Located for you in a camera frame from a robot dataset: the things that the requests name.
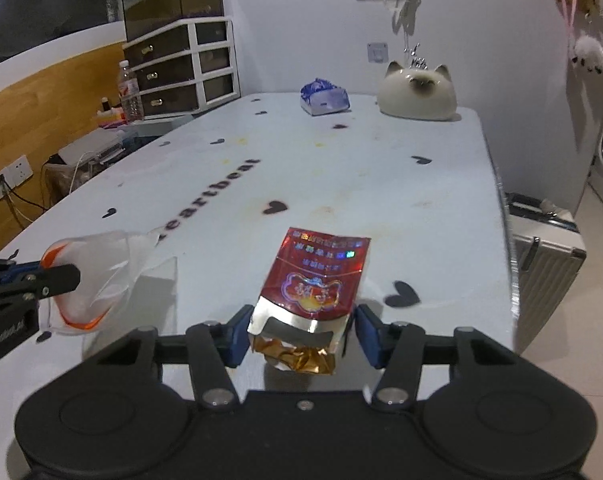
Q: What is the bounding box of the clear bag with orange trim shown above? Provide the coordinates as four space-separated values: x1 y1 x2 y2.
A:
41 231 178 359

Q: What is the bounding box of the white box on side shelf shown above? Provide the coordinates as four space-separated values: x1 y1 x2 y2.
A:
57 128 126 166

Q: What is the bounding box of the white ribbed suitcase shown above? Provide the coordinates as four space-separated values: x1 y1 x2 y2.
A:
507 193 587 353

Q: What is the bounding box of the standing plastic water bottle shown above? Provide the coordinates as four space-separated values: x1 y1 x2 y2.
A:
118 60 144 122

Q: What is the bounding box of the white cat-shaped ceramic ornament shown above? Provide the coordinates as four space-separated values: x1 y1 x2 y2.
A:
376 62 458 122

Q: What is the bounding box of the blue tissue pack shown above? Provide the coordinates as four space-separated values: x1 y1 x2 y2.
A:
300 78 350 116

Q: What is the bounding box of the white drawer organizer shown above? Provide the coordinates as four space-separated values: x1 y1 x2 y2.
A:
122 18 240 119

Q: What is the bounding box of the white wall power socket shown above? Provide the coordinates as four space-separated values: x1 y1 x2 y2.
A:
0 155 33 200

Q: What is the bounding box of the fluffy white sheep wall toy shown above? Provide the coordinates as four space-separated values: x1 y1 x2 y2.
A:
569 35 603 75

